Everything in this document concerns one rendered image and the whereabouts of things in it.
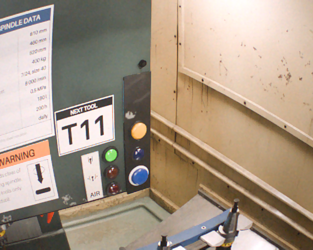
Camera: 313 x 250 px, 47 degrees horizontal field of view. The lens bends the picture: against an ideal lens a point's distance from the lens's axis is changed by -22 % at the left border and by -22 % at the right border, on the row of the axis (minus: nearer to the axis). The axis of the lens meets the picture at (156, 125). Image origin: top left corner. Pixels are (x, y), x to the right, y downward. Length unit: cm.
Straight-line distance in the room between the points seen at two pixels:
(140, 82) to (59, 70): 14
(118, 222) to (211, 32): 107
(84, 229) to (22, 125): 153
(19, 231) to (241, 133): 95
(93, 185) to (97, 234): 138
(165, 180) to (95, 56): 155
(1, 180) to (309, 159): 102
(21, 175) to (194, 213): 129
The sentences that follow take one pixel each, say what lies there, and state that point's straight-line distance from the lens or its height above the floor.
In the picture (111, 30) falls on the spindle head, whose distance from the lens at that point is 58.
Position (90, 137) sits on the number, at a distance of 62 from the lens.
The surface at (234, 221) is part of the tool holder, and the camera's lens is 106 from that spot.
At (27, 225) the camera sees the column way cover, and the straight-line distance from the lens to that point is 151.
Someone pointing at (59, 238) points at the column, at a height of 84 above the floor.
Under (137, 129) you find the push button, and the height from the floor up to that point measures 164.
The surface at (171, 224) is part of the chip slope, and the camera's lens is 180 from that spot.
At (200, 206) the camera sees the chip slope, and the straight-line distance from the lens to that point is 182.
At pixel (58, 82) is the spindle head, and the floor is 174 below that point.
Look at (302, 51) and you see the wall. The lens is 124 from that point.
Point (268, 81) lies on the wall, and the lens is 138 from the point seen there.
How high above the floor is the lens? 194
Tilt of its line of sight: 27 degrees down
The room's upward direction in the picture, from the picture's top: 1 degrees clockwise
